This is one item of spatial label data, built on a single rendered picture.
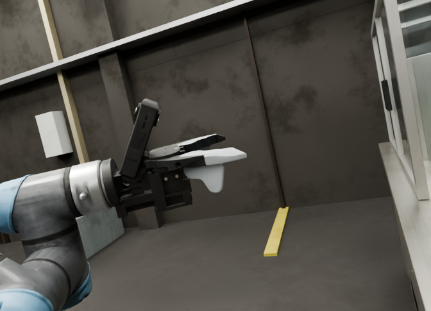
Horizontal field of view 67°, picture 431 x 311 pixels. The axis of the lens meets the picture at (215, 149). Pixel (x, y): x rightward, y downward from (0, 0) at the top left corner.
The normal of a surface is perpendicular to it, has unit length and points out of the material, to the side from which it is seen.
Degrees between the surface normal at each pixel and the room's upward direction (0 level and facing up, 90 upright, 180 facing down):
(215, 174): 96
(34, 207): 90
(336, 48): 90
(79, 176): 56
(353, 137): 90
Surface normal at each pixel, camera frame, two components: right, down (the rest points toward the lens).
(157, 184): 0.17, 0.18
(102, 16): -0.29, 0.15
